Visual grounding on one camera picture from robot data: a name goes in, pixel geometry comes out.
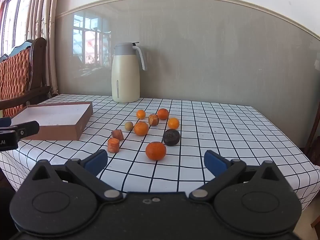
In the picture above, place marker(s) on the brown dried tangerine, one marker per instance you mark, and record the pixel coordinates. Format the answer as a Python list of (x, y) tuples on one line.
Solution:
[(153, 119)]

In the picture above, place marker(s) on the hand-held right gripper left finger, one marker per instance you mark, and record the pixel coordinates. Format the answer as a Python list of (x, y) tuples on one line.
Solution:
[(96, 161)]

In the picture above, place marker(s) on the rough-skinned orange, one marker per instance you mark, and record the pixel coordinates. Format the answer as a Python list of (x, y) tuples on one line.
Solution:
[(141, 128)]

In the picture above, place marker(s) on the cream thermos jug grey lid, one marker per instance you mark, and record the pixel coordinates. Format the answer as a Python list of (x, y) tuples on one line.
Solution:
[(125, 80)]

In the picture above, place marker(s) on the beige round fruit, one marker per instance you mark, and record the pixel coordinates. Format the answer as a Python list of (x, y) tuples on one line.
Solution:
[(129, 126)]

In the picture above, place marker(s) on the window with red frame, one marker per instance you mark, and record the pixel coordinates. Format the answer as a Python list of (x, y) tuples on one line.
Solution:
[(15, 17)]

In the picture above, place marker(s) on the white black grid tablecloth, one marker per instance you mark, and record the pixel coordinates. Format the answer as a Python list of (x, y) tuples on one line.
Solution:
[(225, 130)]

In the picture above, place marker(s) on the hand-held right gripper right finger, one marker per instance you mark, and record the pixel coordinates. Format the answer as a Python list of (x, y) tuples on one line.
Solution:
[(215, 161)]

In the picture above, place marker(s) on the large orange tangerine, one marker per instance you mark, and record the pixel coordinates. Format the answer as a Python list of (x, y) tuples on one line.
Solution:
[(155, 151)]

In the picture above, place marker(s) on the beige embroidered curtain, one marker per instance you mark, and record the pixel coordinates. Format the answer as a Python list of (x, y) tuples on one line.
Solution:
[(45, 30)]

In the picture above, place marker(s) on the orange dried fruit chunk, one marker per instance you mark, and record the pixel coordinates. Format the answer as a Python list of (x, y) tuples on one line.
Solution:
[(113, 145)]

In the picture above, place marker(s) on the brown dried fruit piece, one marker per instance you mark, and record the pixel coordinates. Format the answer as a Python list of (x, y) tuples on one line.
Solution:
[(117, 134)]

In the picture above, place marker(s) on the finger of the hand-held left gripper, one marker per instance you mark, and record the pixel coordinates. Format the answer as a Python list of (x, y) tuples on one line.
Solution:
[(26, 128), (5, 122)]

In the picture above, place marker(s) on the small smooth orange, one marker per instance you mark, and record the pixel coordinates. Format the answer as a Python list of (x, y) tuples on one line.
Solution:
[(141, 114)]

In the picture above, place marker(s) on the dark wooden chair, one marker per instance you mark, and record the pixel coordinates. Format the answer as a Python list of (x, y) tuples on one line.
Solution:
[(313, 142)]

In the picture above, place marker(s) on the wooden bench orange cushion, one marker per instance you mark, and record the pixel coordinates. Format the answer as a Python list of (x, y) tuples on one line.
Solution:
[(15, 75)]

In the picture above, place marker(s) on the brown cardboard box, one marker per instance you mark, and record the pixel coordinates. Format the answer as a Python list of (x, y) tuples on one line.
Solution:
[(50, 116)]

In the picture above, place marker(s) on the dark brown round fruit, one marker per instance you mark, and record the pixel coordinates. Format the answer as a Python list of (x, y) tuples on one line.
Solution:
[(171, 137)]

